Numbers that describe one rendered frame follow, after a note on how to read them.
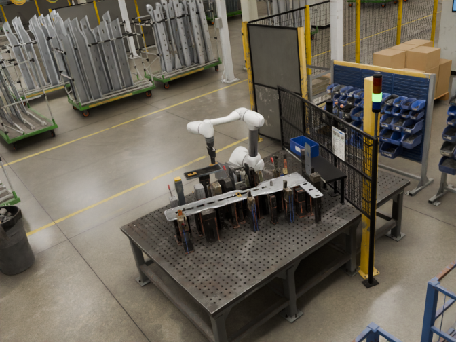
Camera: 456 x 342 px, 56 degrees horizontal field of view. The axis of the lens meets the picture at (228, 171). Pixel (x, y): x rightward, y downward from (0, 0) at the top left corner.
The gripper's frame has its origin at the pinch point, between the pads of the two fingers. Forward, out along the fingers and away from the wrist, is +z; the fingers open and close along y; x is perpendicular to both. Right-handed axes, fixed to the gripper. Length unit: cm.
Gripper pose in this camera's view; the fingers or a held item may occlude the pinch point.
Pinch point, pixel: (212, 160)
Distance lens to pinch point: 419.0
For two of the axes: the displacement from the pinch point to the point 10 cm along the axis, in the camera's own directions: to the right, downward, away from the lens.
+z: 1.3, 8.8, 4.6
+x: 7.9, -3.7, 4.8
